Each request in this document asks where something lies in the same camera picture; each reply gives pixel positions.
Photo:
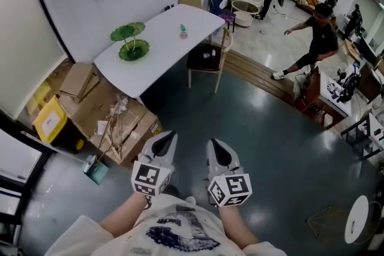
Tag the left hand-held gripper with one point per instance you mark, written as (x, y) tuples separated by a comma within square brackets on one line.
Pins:
[(147, 177)]

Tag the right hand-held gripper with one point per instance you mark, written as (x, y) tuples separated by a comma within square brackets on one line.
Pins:
[(231, 189)]

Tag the green tiered glass dish stand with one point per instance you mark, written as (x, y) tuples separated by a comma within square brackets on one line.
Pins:
[(133, 52)]

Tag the small pink round object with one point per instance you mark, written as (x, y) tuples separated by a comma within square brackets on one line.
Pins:
[(183, 36)]

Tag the small green bottle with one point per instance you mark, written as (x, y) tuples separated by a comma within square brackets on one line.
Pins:
[(182, 27)]

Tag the person's right forearm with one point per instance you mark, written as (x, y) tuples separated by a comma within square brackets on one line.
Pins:
[(237, 225)]

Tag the person's left forearm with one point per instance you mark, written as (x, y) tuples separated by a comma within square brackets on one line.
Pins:
[(120, 219)]

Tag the large cardboard box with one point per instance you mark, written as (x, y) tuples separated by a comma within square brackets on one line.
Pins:
[(141, 129)]

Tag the person's right shoe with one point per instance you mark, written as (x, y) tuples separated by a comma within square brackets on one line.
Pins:
[(190, 200)]

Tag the person's white printed shirt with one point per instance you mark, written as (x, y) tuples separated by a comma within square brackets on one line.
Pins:
[(180, 233)]

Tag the wooden step platform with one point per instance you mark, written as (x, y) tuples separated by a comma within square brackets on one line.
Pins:
[(255, 72)]

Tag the wooden chair dark seat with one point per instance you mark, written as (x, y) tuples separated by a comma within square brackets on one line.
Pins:
[(204, 61)]

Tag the small open cardboard box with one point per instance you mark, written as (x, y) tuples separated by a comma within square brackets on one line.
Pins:
[(76, 78)]

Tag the brown wooden cabinet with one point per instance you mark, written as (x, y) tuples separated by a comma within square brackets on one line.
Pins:
[(312, 90)]

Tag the yellow lidded bin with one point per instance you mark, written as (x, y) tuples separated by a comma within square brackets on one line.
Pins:
[(49, 123)]

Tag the white round tub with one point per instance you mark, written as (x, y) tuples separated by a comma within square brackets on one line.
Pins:
[(243, 18)]

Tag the white round side table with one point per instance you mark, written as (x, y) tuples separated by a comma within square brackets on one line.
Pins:
[(357, 219)]

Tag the black white backpack rig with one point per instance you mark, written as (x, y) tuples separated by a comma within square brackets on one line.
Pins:
[(349, 84)]

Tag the round glass-top table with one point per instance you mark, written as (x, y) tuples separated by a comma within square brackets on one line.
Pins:
[(244, 6)]

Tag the blue chair purple cloth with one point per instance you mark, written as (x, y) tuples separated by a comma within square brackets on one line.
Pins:
[(216, 4)]

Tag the orange cushion pile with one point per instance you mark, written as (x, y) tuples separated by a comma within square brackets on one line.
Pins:
[(307, 3)]

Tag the black frame table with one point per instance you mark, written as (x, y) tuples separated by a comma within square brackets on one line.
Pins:
[(375, 129)]

